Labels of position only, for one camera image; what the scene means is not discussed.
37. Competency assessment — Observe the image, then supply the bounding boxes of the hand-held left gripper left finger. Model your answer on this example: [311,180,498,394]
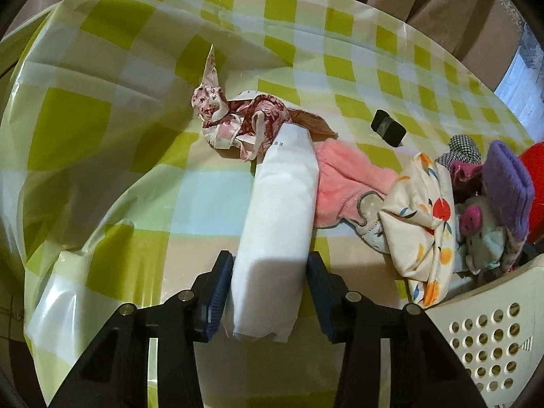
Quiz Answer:
[49,250,234,408]

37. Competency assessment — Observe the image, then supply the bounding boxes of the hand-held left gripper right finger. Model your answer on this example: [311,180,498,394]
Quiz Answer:
[307,252,487,408]

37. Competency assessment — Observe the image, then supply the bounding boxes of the white packet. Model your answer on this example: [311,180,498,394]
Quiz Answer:
[223,123,319,343]

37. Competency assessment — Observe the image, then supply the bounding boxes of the cream cloth with orange print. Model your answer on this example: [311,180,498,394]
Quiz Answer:
[378,153,457,309]

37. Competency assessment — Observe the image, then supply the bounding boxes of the white plastic basket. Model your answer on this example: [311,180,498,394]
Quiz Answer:
[419,253,544,408]

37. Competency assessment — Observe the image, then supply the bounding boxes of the black and white houndstooth cloth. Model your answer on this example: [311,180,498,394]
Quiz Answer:
[433,135,483,166]

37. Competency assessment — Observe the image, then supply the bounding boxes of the pink plush cloth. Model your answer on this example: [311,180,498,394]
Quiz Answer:
[312,139,404,252]

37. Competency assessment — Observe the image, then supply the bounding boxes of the grey plush pig toy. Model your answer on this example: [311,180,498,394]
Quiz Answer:
[457,193,517,275]

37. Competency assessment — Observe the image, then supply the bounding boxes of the small black block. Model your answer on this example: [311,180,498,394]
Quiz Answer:
[370,109,405,149]

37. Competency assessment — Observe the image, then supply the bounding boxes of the green checkered plastic tablecloth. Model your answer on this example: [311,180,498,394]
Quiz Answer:
[0,0,536,408]

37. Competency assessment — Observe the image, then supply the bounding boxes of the red and white patterned cloth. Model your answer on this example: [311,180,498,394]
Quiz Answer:
[192,47,298,163]

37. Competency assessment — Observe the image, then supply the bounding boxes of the purple sock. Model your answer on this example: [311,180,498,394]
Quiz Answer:
[482,140,535,264]

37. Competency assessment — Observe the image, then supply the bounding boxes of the red thermos jug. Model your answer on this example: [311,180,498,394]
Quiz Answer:
[519,141,544,179]

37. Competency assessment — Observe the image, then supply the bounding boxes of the white lace sheer curtain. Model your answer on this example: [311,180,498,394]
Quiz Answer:
[493,21,544,145]

